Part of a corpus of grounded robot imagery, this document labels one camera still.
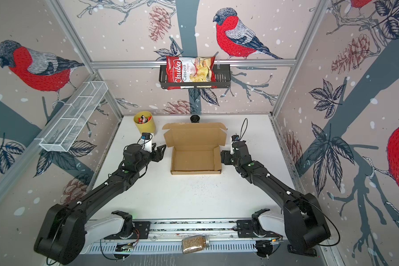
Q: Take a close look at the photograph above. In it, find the glass spice grinder black cap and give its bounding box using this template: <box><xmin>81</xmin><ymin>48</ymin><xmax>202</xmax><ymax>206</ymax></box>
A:
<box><xmin>190</xmin><ymin>115</ymin><xmax>201</xmax><ymax>123</ymax></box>

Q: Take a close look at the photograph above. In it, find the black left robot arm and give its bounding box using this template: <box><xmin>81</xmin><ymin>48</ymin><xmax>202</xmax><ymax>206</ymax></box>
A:
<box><xmin>33</xmin><ymin>143</ymin><xmax>166</xmax><ymax>265</ymax></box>

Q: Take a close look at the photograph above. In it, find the black remote device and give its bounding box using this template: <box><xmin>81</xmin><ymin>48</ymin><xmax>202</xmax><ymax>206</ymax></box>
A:
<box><xmin>287</xmin><ymin>244</ymin><xmax>318</xmax><ymax>257</ymax></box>

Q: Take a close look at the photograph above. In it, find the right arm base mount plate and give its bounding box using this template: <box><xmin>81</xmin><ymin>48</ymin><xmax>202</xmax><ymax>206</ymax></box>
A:
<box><xmin>235</xmin><ymin>219</ymin><xmax>282</xmax><ymax>239</ymax></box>

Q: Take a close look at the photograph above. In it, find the white wire mesh shelf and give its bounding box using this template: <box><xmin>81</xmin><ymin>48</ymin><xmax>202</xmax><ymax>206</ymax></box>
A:
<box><xmin>39</xmin><ymin>81</ymin><xmax>108</xmax><ymax>152</ymax></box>

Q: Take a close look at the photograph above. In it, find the red cassava chips bag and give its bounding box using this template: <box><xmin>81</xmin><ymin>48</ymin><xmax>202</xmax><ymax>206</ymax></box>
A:
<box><xmin>166</xmin><ymin>57</ymin><xmax>216</xmax><ymax>90</ymax></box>

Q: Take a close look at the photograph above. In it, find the brown cardboard box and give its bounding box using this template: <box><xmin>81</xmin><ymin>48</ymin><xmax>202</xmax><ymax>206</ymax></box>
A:
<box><xmin>162</xmin><ymin>123</ymin><xmax>227</xmax><ymax>175</ymax></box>

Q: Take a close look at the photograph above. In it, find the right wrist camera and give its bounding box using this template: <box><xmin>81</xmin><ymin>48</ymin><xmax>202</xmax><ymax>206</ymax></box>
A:
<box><xmin>231</xmin><ymin>134</ymin><xmax>239</xmax><ymax>154</ymax></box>

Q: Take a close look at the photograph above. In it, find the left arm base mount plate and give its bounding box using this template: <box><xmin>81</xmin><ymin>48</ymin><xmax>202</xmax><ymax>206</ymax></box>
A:
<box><xmin>104</xmin><ymin>220</ymin><xmax>151</xmax><ymax>241</ymax></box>

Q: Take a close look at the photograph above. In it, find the yellow plastic cup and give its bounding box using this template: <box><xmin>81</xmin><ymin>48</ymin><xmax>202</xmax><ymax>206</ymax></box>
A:
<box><xmin>134</xmin><ymin>111</ymin><xmax>156</xmax><ymax>134</ymax></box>

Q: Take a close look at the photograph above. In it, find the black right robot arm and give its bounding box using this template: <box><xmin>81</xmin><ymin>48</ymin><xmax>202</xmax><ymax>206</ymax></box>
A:
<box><xmin>221</xmin><ymin>141</ymin><xmax>331</xmax><ymax>252</ymax></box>

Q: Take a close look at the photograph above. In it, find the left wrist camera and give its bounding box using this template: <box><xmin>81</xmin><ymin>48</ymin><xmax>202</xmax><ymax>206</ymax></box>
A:
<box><xmin>140</xmin><ymin>133</ymin><xmax>154</xmax><ymax>153</ymax></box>

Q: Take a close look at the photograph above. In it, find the black wire wall basket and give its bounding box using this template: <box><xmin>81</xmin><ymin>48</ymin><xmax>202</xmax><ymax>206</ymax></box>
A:
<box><xmin>158</xmin><ymin>65</ymin><xmax>231</xmax><ymax>90</ymax></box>

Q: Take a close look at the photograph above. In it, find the glass jar of grains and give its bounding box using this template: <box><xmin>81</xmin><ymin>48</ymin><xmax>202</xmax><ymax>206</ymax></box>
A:
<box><xmin>182</xmin><ymin>235</ymin><xmax>209</xmax><ymax>254</ymax></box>

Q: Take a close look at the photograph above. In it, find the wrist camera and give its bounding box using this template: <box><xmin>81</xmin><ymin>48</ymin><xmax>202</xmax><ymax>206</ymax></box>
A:
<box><xmin>140</xmin><ymin>133</ymin><xmax>154</xmax><ymax>153</ymax></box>
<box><xmin>231</xmin><ymin>134</ymin><xmax>239</xmax><ymax>154</ymax></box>

